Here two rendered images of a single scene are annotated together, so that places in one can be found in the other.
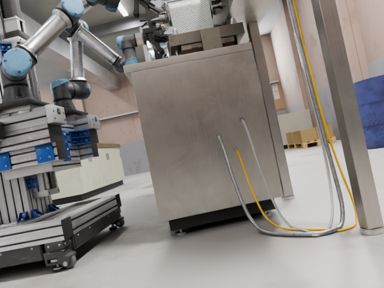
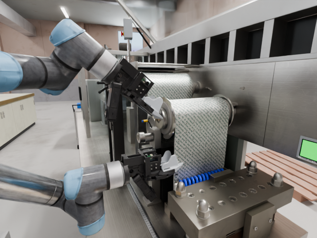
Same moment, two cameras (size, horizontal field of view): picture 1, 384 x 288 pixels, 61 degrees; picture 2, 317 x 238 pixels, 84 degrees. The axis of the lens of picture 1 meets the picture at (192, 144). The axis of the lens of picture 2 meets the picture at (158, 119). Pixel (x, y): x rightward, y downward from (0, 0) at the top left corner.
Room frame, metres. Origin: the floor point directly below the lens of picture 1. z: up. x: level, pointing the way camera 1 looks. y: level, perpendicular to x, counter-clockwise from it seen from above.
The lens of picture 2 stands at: (1.41, 0.23, 1.39)
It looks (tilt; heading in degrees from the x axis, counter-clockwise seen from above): 13 degrees down; 338
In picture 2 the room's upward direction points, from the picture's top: straight up
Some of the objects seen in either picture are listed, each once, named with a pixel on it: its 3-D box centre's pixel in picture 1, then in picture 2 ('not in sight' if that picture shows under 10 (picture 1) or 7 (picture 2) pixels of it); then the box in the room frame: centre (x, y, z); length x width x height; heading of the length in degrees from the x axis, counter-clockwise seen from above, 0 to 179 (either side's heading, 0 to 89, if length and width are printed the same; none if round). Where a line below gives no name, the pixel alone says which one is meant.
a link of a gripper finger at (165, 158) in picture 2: not in sight; (168, 158); (1.92, -0.01, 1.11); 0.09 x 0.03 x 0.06; 94
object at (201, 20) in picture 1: (193, 28); (201, 153); (1.91, -0.14, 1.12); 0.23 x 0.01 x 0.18; 93
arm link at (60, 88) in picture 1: (61, 90); not in sight; (2.16, 0.77, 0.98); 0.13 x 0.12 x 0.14; 144
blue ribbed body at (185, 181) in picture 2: not in sight; (203, 178); (1.89, -0.14, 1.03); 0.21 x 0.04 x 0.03; 93
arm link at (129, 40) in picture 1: (127, 42); (87, 182); (1.89, 0.25, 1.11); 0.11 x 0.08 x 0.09; 93
